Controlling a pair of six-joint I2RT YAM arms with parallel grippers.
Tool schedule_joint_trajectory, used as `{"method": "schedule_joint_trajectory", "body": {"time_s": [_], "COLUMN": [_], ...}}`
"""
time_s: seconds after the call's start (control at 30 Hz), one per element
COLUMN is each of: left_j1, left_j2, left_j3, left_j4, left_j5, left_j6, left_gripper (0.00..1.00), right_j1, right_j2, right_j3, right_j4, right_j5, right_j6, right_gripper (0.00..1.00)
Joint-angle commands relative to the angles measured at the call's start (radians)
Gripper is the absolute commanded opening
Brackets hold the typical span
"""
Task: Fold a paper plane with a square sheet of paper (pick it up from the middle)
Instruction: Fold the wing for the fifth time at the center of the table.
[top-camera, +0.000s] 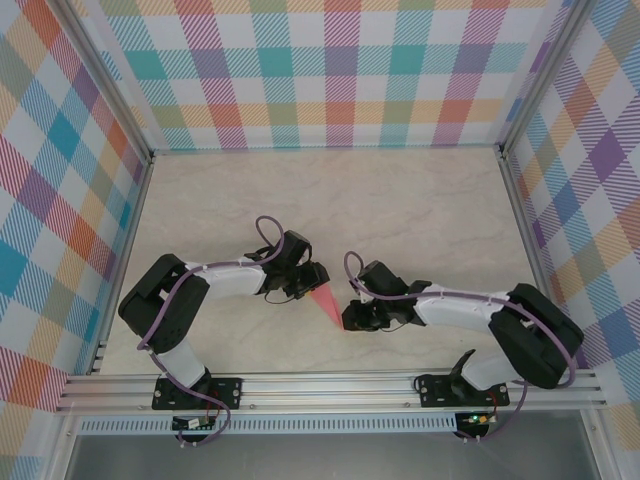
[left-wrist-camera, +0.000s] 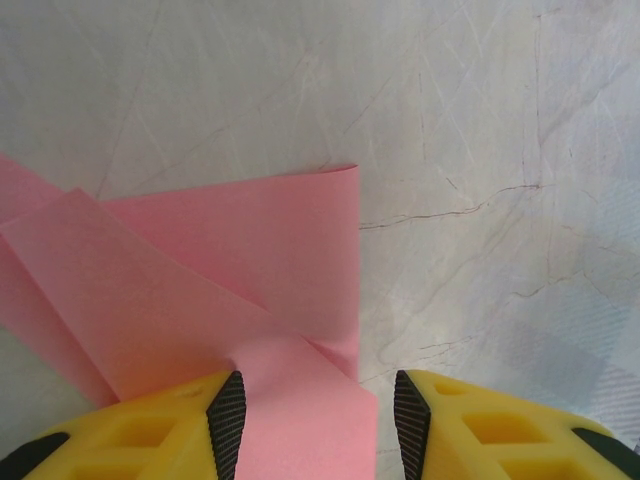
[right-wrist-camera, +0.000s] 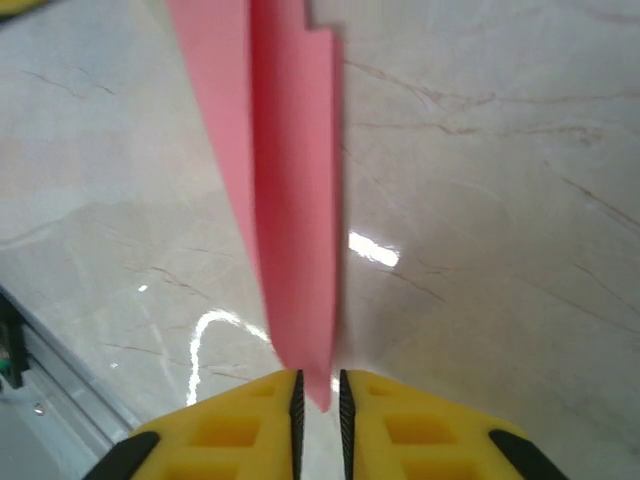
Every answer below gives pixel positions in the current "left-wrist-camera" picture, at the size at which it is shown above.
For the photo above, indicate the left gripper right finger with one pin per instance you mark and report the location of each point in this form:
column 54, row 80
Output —
column 500, row 440

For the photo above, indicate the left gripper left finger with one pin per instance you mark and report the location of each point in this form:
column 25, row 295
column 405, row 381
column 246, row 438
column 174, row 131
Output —
column 125, row 440

